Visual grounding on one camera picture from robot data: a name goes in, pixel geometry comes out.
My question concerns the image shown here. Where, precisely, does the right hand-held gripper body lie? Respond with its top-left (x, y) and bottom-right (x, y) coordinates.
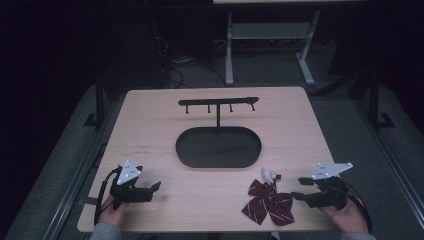
top-left (304, 161), bottom-right (354, 212)

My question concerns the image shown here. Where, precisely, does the white metal desk frame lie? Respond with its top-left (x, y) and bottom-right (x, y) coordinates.
top-left (224, 9), bottom-right (322, 87)

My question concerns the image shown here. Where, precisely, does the black hook stand with tray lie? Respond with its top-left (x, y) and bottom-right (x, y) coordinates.
top-left (175, 96), bottom-right (263, 170)

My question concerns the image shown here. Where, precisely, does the tangle of black floor cables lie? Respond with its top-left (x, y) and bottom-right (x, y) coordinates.
top-left (151, 31), bottom-right (228, 90)

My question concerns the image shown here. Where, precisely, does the person's right hand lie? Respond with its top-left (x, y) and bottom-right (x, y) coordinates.
top-left (320, 195), bottom-right (369, 234)

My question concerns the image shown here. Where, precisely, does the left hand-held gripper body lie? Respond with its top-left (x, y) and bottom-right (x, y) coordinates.
top-left (109, 159), bottom-right (152, 211)

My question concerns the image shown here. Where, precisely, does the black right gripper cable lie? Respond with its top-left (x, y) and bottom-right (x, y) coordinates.
top-left (333, 184), bottom-right (374, 234)

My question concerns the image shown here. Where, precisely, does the grey metal floor rail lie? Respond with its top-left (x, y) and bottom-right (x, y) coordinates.
top-left (41, 99), bottom-right (118, 240)
top-left (353, 98), bottom-right (424, 221)

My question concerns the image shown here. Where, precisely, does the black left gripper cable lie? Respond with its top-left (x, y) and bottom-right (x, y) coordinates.
top-left (93, 165), bottom-right (124, 226)

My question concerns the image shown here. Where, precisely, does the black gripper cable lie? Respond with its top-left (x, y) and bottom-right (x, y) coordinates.
top-left (93, 165), bottom-right (124, 226)
top-left (333, 184), bottom-right (374, 234)

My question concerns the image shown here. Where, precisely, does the black metal stand post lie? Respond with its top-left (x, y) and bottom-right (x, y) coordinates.
top-left (83, 72), bottom-right (108, 131)
top-left (365, 70), bottom-right (396, 132)

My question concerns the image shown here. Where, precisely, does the person's left hand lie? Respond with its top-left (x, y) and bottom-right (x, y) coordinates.
top-left (97, 194), bottom-right (130, 228)

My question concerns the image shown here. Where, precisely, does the dark red striped bow tie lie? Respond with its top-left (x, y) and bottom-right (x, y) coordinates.
top-left (241, 167), bottom-right (296, 227)

